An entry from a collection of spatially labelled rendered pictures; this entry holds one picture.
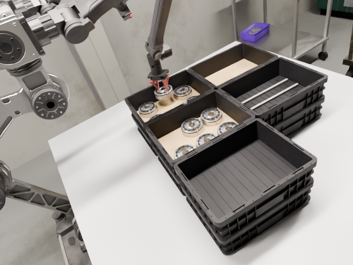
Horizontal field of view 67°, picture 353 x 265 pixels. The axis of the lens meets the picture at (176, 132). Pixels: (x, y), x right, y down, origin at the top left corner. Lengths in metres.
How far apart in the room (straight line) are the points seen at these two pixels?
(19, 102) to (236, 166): 0.97
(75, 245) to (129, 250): 0.78
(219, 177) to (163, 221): 0.30
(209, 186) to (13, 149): 2.41
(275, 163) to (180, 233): 0.45
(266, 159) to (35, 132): 2.44
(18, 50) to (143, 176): 0.75
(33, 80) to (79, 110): 1.80
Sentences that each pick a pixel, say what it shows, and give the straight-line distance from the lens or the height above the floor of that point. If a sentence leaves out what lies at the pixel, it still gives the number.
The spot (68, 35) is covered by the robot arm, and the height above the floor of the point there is 1.42.
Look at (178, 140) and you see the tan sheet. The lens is 1.23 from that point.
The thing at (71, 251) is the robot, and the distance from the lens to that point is 1.87.
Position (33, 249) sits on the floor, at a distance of 2.39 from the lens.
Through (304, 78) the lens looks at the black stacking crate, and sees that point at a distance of 1.44.
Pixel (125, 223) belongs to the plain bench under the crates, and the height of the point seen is 0.70.
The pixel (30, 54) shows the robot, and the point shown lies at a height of 1.41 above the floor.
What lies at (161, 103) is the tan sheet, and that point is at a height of 0.83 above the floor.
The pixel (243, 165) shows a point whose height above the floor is 0.83.
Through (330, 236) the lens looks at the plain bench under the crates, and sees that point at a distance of 1.09.
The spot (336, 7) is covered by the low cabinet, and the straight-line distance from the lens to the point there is 4.37.
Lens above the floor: 1.64
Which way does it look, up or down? 40 degrees down
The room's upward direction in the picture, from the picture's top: 17 degrees counter-clockwise
